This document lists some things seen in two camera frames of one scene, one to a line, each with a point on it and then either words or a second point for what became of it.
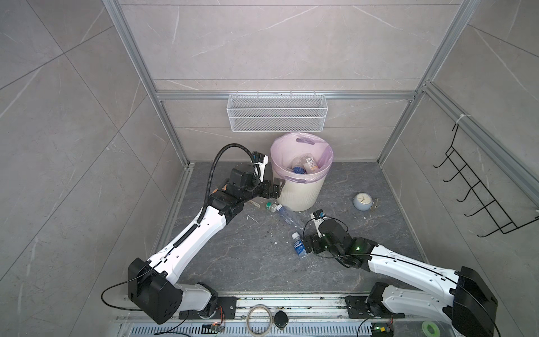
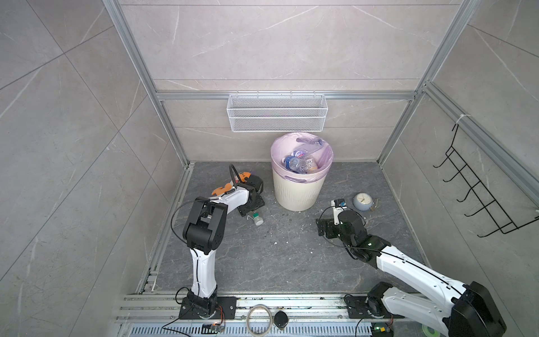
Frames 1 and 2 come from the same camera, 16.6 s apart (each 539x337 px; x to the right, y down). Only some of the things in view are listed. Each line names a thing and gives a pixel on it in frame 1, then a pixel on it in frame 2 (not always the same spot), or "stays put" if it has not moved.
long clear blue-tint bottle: (290, 217) to (306, 148)
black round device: (281, 319) stays put
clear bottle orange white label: (310, 166) stays put
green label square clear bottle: (270, 206) to (257, 219)
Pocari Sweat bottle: (299, 244) to (295, 163)
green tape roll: (430, 329) stays put
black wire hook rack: (477, 189) stays put
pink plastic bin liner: (285, 149) stays put
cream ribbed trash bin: (301, 196) stays put
